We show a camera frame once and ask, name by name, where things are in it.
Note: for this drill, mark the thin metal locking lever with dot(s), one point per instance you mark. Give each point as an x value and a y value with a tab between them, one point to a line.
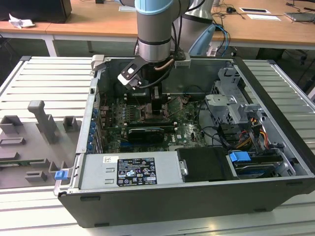
171	113
137	100

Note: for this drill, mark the square cpu chip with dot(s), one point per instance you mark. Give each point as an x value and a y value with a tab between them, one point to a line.
147	110

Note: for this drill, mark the silver universal robots arm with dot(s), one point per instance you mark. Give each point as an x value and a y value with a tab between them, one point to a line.
152	29

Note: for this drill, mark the black cpu socket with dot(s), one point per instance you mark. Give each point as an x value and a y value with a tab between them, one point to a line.
166	119

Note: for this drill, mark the blue expansion slot clip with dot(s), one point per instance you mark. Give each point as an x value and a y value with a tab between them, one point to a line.
89	147
95	112
91	139
93	127

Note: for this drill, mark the black ram stick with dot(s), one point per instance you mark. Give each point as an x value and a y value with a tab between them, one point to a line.
152	123

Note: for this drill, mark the grey plastic case latch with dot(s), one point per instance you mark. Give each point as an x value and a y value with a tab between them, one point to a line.
98	61

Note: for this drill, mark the pale blue teach pendant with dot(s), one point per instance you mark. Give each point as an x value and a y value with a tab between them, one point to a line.
204	39

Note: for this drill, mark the black graphics card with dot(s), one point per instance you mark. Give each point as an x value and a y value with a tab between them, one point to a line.
145	136

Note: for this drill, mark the green motherboard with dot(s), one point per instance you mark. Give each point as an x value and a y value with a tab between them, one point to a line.
187	132

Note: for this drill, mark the silver metal drive cage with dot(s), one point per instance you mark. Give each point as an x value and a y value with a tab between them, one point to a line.
221	103

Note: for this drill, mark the long wooden desk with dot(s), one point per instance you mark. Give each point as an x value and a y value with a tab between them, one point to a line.
98	22

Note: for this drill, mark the black computer mouse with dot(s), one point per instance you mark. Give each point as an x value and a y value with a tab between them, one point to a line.
230	9

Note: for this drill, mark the grey power supply unit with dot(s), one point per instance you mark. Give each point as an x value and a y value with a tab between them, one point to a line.
96	169

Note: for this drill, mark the hard disk in blue carrier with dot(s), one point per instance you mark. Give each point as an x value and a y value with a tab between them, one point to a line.
238	156

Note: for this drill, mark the black computer box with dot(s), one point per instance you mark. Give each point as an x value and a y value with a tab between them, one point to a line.
34	9

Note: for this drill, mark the black open pc case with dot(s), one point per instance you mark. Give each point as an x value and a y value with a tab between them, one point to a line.
172	209

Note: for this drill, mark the blue case release tab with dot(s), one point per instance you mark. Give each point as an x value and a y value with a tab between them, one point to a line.
60	175

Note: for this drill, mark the short wooden desk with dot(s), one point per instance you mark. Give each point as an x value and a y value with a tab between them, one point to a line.
22	32

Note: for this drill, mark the crumpled white paper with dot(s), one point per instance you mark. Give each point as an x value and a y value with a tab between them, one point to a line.
21	22

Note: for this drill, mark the grey parts rack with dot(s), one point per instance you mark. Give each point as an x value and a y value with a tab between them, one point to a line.
27	147

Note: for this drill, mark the grey flat laptop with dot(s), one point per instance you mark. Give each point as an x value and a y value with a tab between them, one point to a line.
301	17

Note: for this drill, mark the green ram stick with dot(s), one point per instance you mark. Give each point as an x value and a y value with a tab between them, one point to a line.
19	163

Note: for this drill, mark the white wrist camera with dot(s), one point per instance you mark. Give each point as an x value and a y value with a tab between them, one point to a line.
129	73

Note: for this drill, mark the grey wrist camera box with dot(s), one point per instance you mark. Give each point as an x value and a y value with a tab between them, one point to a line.
182	62

